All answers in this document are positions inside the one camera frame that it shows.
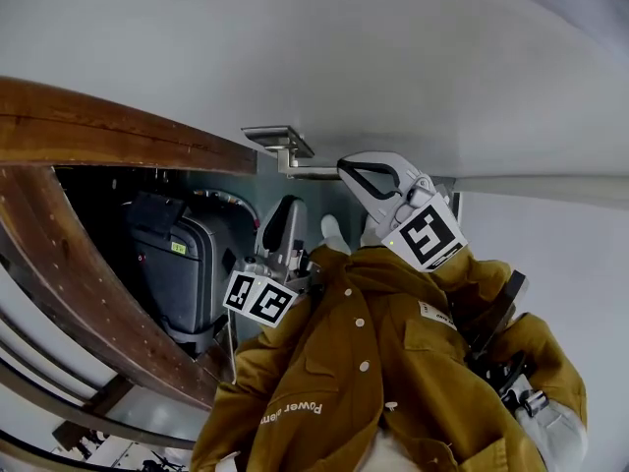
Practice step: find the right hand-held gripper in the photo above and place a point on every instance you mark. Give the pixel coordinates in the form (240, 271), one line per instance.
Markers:
(427, 234)

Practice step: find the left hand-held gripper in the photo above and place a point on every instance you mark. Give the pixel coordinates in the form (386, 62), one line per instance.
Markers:
(265, 303)

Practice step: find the white door with handle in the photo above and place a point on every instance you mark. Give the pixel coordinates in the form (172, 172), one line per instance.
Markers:
(344, 42)

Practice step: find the person's right forearm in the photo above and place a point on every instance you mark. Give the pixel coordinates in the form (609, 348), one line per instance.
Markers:
(472, 278)

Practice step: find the person's left forearm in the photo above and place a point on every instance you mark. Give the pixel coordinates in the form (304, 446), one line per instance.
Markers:
(275, 342)

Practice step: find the white shoe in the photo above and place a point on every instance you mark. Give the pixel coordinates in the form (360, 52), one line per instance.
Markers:
(371, 234)
(334, 231)

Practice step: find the dark grey hard case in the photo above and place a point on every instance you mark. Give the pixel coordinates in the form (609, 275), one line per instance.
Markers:
(182, 273)

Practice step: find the mustard yellow jacket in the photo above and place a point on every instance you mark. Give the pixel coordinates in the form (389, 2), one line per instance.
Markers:
(344, 362)

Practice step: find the white shirt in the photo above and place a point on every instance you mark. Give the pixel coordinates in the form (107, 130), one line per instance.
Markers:
(390, 455)

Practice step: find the wooden handrail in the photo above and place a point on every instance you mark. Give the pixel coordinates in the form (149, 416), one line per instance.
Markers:
(74, 411)

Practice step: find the light grey bag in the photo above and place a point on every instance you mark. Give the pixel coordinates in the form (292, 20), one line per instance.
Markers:
(555, 435)

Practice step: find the wooden stair post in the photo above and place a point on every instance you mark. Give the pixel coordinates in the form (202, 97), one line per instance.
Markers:
(98, 131)

